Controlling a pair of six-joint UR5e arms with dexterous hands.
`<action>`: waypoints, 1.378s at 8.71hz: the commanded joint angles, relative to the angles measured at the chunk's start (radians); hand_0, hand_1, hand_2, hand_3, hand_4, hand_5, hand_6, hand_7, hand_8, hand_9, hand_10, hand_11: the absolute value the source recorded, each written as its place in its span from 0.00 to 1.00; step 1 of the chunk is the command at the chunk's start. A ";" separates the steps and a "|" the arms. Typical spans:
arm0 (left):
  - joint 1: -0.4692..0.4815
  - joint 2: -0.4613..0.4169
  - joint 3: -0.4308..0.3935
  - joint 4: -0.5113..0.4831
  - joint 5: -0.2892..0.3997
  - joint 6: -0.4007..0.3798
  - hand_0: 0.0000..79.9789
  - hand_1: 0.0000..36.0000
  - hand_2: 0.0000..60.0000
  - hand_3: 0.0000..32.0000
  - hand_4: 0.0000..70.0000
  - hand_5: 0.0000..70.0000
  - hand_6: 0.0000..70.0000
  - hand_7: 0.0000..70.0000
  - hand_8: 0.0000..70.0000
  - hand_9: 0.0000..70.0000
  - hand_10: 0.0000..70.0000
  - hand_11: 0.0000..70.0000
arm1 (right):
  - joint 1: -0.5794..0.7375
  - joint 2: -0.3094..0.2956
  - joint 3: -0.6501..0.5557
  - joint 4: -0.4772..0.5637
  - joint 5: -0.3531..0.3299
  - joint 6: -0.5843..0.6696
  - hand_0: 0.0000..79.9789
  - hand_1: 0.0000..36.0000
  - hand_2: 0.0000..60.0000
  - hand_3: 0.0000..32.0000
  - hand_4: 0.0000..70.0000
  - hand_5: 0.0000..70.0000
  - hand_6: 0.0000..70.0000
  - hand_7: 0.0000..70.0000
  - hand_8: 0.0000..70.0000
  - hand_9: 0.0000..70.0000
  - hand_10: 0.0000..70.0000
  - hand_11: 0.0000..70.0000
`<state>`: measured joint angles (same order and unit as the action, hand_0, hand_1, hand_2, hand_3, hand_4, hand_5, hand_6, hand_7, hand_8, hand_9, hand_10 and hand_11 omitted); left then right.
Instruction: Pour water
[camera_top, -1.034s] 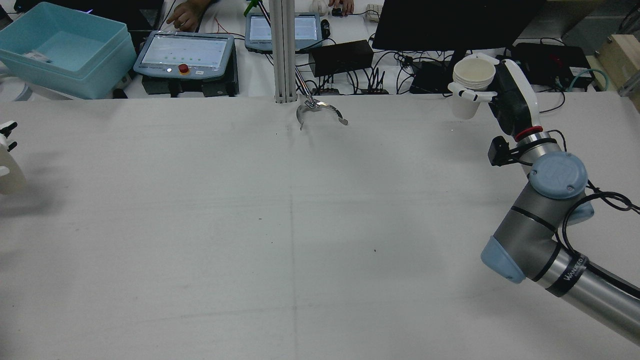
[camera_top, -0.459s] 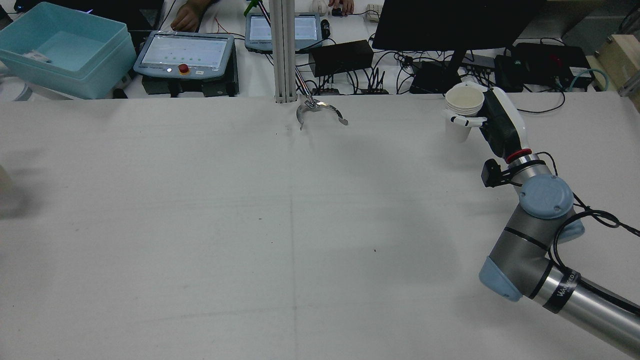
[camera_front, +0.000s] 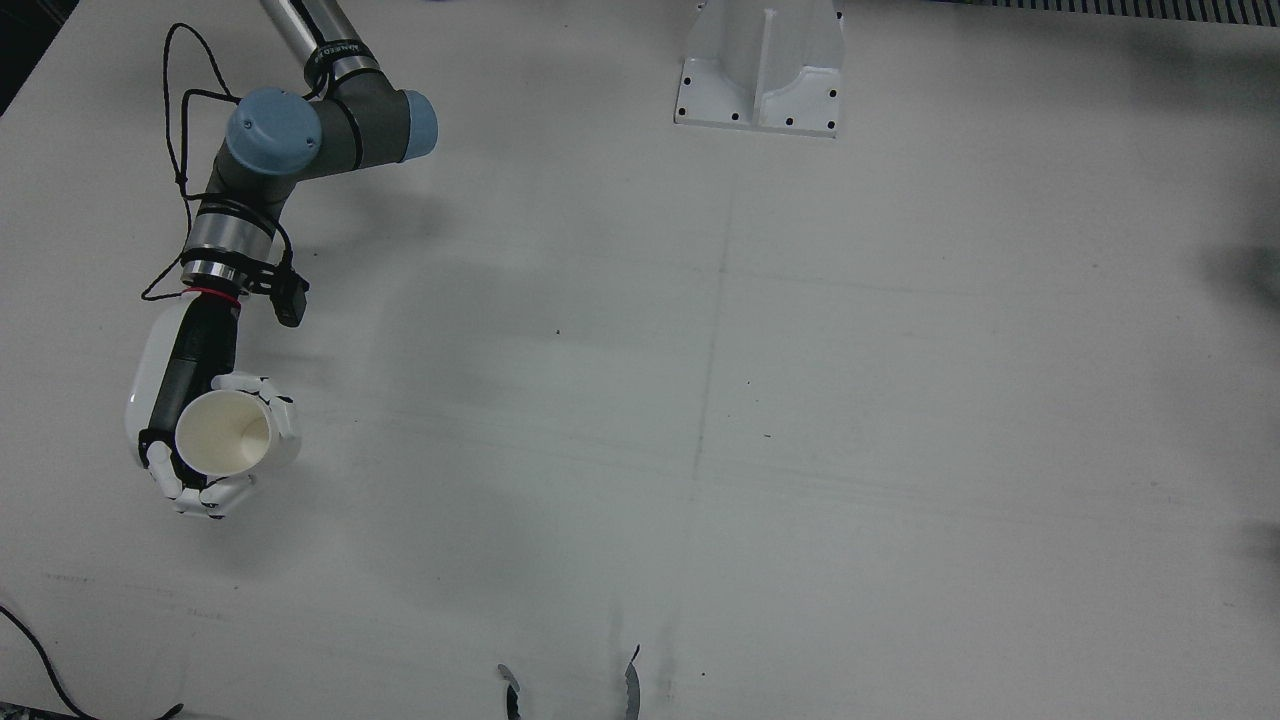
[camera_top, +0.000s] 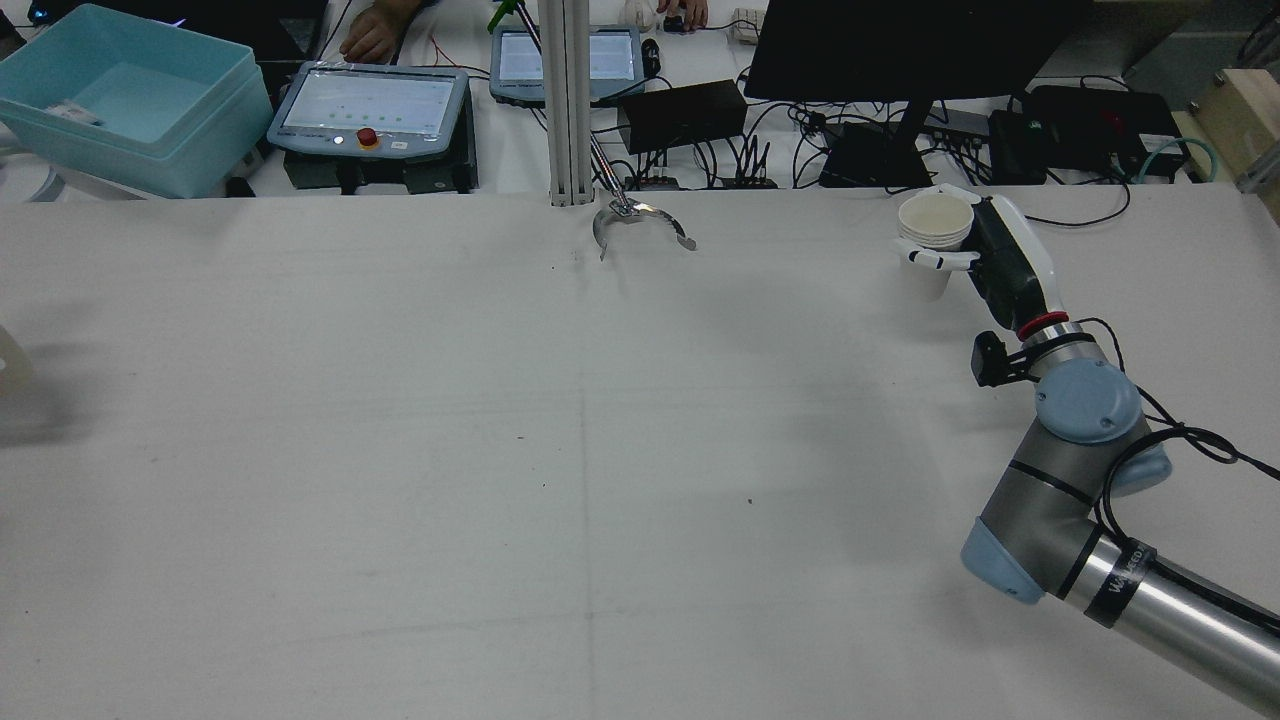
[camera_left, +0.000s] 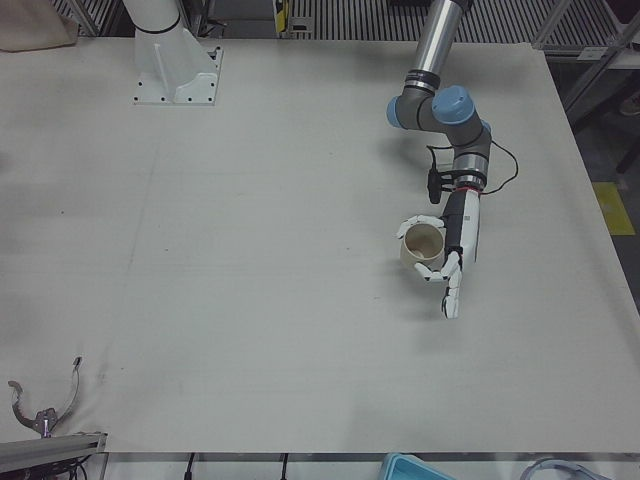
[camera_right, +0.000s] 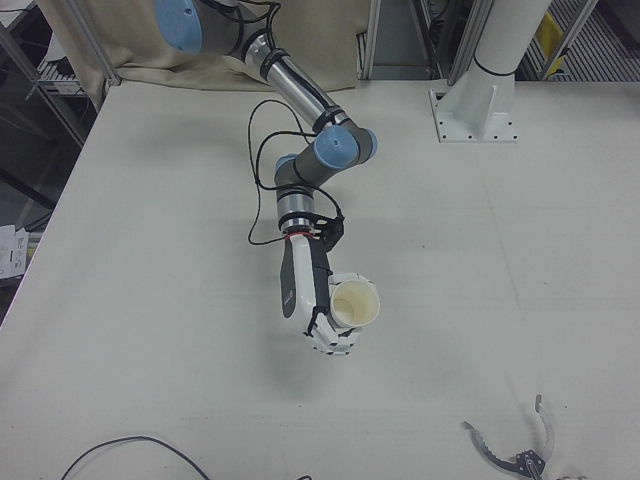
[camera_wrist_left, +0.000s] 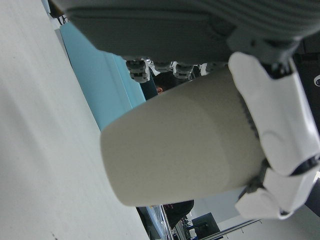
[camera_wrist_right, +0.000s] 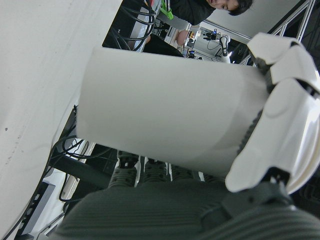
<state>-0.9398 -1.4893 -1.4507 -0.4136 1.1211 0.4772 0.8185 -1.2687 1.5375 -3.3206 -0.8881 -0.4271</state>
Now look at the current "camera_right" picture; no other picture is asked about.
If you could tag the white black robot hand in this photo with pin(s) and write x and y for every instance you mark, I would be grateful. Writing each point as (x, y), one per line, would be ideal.
(302, 290)

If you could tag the white paper cup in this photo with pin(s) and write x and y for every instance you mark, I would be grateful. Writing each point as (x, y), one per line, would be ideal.
(357, 302)

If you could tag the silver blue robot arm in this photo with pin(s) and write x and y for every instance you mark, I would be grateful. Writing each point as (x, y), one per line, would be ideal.
(300, 95)

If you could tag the metal claw grabber tool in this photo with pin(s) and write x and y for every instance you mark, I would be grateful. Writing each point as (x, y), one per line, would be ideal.
(525, 457)

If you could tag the white printed carton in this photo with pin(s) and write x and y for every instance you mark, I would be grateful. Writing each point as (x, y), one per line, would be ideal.
(12, 250)

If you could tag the beige fabric curtain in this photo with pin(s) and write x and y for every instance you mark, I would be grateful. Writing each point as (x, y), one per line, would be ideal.
(125, 40)

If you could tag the grey metal shelf rack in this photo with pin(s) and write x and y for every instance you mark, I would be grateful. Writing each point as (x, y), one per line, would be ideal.
(60, 75)

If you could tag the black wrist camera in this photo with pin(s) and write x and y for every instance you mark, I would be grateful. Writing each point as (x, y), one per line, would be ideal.
(332, 235)

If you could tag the aluminium frame post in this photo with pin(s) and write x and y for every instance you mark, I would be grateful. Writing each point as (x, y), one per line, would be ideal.
(369, 40)
(467, 45)

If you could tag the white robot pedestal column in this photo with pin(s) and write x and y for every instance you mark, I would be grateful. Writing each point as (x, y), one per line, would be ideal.
(492, 100)

